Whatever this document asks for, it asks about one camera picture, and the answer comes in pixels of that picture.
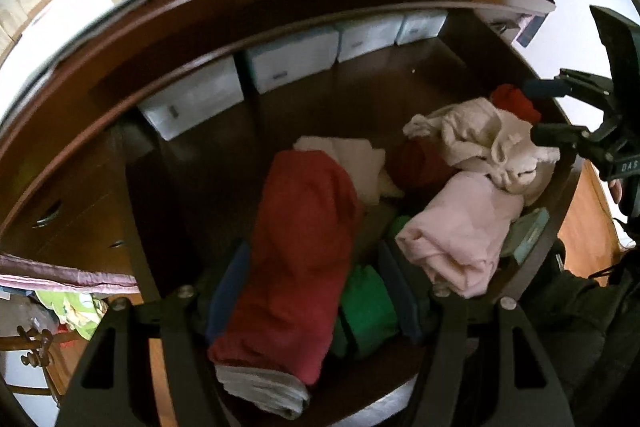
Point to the pale blue fruit-print tablecloth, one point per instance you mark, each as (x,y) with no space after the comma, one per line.
(65,22)

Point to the white folded cloth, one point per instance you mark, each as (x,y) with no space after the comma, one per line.
(352,157)

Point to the green underwear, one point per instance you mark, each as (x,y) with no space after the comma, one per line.
(370,312)

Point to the person's right forearm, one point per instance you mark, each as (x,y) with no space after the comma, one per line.
(590,332)

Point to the maroon underwear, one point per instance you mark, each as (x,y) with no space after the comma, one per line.
(420,162)

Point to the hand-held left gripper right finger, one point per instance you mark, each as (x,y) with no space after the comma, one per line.
(400,292)

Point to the bright red underwear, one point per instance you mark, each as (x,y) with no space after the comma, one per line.
(515,101)

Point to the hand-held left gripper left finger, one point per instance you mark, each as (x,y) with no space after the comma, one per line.
(227,292)

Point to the white cardboard box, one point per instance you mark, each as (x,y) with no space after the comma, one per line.
(292,59)
(195,99)
(420,24)
(370,37)

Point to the blue checked cloth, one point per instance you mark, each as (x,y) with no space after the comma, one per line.
(525,27)

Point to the beige underwear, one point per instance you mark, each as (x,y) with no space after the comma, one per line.
(475,132)

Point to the turned wooden frame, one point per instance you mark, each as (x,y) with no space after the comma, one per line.
(30,344)

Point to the green cartoon-print cloth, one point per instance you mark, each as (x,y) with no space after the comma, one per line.
(75,312)

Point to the pink striped cloth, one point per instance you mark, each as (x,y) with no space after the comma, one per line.
(65,274)

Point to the person's right hand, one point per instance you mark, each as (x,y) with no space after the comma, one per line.
(616,193)

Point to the pink underwear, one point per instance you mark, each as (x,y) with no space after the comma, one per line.
(460,227)

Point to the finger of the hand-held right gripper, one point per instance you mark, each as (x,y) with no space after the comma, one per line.
(542,88)
(552,134)

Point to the wooden desk drawer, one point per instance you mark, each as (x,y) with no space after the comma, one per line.
(350,87)

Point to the dark red underwear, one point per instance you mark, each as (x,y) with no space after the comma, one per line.
(300,247)

